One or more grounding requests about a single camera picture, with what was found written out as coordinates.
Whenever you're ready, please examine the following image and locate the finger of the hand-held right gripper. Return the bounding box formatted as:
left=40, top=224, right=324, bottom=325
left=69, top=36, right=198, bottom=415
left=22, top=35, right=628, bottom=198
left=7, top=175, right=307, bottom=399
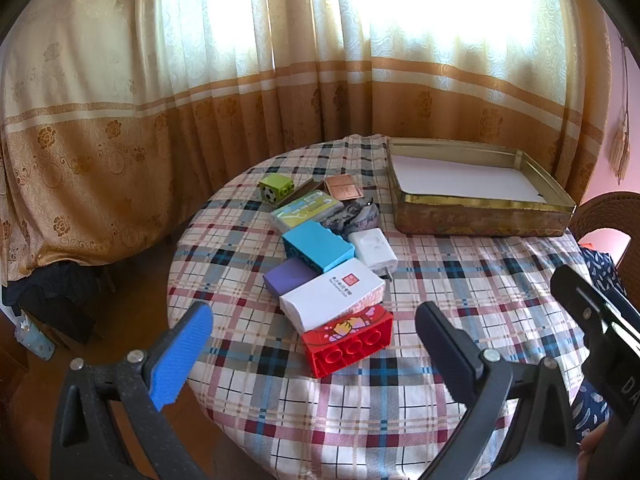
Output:
left=550, top=264, right=626, bottom=333

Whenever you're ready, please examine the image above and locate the clear box with green label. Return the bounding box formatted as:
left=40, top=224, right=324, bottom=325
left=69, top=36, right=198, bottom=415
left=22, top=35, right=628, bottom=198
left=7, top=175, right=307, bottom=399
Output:
left=270, top=195, right=345, bottom=233

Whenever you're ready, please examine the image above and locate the white paper liner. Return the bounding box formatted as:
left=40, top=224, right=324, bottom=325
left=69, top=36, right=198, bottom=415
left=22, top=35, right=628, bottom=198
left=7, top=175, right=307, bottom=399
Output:
left=390, top=154, right=543, bottom=203

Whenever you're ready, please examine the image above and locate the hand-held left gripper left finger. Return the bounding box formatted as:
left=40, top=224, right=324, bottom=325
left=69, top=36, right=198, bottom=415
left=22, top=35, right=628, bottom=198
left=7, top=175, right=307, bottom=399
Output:
left=50, top=301, right=216, bottom=480

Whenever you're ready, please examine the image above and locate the gold rectangular tin box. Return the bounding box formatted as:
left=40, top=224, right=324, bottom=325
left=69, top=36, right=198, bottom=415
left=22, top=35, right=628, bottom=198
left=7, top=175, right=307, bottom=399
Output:
left=385, top=137, right=577, bottom=237

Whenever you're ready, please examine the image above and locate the blue toy block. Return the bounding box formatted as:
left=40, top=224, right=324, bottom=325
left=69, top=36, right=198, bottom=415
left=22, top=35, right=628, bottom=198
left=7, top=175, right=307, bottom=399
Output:
left=281, top=221, right=356, bottom=275

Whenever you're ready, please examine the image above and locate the grey sequined hair clip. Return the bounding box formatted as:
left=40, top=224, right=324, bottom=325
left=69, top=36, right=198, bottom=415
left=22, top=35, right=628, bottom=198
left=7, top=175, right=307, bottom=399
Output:
left=320, top=199, right=381, bottom=241

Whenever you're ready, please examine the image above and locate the red toy block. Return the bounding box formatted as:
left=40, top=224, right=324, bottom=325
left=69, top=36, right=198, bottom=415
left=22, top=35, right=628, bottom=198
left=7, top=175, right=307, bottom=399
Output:
left=301, top=304, right=395, bottom=378

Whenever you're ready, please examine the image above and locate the green toy block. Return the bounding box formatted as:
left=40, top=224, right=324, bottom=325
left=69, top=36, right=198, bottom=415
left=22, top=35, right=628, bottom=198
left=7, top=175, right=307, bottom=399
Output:
left=258, top=174, right=295, bottom=206

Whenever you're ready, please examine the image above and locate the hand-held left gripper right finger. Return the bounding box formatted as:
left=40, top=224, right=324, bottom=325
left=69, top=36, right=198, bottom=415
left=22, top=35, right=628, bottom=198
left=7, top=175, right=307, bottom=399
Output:
left=415, top=301, right=581, bottom=480

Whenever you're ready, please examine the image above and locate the white charger plug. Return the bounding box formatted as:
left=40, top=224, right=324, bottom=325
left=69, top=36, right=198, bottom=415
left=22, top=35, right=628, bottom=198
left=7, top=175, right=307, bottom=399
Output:
left=347, top=228, right=398, bottom=278

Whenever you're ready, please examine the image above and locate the wicker chair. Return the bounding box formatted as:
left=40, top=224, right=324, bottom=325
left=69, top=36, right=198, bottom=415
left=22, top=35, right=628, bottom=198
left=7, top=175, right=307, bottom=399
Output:
left=570, top=190, right=640, bottom=261

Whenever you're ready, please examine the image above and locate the blue patterned clothing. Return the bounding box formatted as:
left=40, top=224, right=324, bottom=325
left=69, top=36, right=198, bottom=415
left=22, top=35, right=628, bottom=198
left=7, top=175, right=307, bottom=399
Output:
left=570, top=245, right=628, bottom=443

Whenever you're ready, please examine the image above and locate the purple block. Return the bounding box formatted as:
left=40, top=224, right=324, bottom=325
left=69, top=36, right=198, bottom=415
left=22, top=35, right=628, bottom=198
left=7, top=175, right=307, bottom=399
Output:
left=263, top=258, right=318, bottom=296

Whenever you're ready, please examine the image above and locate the brown comb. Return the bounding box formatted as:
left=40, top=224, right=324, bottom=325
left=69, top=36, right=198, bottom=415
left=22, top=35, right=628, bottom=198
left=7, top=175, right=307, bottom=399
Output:
left=277, top=180, right=321, bottom=211

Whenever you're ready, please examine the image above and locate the light blue patterned container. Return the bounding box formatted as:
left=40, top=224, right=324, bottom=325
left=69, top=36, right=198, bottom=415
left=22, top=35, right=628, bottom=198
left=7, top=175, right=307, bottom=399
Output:
left=14, top=310, right=56, bottom=361

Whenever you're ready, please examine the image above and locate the dark cloth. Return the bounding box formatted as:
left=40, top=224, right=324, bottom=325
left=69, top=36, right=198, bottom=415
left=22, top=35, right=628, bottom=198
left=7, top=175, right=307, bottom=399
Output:
left=0, top=257, right=108, bottom=343

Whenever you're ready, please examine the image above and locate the person's right hand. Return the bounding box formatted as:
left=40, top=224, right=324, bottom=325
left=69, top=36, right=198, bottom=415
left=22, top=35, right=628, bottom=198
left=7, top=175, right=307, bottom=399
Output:
left=579, top=422, right=610, bottom=480

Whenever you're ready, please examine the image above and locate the white cardboard box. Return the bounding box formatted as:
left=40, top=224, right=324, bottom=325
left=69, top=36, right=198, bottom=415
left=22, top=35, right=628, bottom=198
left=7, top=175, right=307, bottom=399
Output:
left=279, top=258, right=387, bottom=333

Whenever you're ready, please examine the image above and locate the copper coloured small box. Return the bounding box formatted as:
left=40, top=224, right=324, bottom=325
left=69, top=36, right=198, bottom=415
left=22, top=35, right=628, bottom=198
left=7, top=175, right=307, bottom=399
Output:
left=324, top=175, right=362, bottom=202

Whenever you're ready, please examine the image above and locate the cream and orange floral curtain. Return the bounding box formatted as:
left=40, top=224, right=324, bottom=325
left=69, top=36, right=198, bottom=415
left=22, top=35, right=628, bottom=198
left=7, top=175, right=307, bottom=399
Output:
left=0, top=0, right=616, bottom=286

